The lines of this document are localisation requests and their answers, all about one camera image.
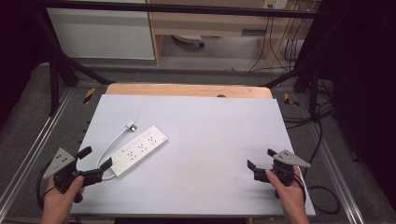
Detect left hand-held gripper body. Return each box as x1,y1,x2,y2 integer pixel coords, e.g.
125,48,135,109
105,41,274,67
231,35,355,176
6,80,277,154
42,147,105,194

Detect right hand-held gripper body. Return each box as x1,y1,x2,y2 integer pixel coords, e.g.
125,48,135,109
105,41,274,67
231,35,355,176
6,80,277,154
253,149,312,188

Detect white power strip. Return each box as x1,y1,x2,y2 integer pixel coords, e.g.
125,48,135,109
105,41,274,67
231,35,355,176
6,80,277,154
109,125,169,178

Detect person's right hand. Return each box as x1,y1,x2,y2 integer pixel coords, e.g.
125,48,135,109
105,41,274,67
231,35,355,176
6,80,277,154
264,166,306,213

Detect person's left hand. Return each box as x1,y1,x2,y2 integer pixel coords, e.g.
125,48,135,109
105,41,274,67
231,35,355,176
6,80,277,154
42,175,85,217

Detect white plug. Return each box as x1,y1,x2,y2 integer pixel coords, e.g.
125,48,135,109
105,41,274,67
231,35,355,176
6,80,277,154
124,120,138,133

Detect wooden board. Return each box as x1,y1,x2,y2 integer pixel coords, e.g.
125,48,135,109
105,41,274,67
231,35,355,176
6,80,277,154
105,82,274,100

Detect dark curtain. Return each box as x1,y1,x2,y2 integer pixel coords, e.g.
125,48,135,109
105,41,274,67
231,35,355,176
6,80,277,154
306,0,396,194
0,0,50,125

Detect white cabinet panel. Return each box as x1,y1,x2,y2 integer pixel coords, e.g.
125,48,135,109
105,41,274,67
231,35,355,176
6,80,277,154
46,7,156,61

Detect white chair base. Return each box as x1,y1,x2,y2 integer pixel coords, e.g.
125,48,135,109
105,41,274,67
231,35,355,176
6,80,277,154
171,34,205,49

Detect light wooden desk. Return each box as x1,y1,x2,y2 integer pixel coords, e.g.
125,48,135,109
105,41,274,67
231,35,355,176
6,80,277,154
146,0,314,68

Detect white power cable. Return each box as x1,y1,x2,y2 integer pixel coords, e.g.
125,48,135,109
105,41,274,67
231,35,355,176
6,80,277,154
95,127,129,182

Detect aluminium rail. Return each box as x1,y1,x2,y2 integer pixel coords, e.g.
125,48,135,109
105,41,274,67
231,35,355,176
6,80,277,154
309,121,366,224
0,88,75,213

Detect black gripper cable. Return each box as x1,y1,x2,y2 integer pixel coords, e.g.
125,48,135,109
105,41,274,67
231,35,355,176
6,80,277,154
281,102,342,216
35,161,58,211

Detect black background cables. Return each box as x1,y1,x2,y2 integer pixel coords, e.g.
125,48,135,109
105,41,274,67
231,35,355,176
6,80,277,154
247,15,307,73

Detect white wall socket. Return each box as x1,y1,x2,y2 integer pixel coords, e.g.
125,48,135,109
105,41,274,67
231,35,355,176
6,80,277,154
262,0,290,10

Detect black metal frame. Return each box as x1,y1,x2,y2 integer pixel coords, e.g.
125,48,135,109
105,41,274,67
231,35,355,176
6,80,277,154
33,0,322,118

